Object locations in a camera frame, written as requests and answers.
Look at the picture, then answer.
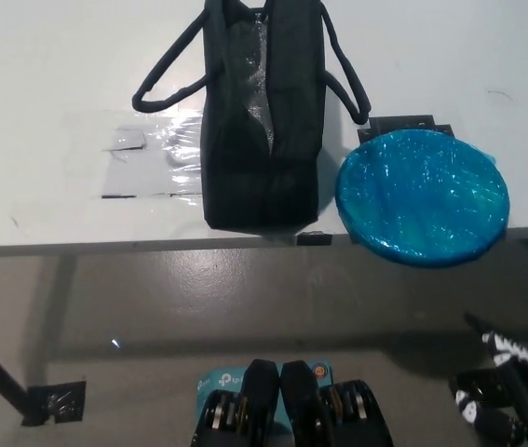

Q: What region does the clear plastic tape sheet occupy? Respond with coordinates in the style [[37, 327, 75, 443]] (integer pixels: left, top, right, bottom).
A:
[[58, 107, 207, 200]]

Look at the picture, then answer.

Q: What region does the large black tape patch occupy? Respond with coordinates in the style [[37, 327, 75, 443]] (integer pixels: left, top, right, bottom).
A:
[[356, 115, 454, 145]]

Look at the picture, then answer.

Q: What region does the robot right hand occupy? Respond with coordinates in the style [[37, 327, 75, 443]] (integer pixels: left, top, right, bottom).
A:
[[449, 311, 528, 447]]

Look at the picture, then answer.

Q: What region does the small black tape strip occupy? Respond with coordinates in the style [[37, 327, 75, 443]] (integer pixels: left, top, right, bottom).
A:
[[296, 230, 334, 247]]

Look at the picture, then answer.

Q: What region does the teal tp-link box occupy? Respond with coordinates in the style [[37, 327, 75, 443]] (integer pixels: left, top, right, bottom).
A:
[[196, 361, 337, 423]]

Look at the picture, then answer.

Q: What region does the blue-wrapped stack of plates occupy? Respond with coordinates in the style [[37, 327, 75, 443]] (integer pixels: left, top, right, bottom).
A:
[[335, 128, 511, 269]]

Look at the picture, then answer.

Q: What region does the black fabric tote bag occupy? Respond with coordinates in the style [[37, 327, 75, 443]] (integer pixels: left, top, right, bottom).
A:
[[131, 0, 372, 237]]

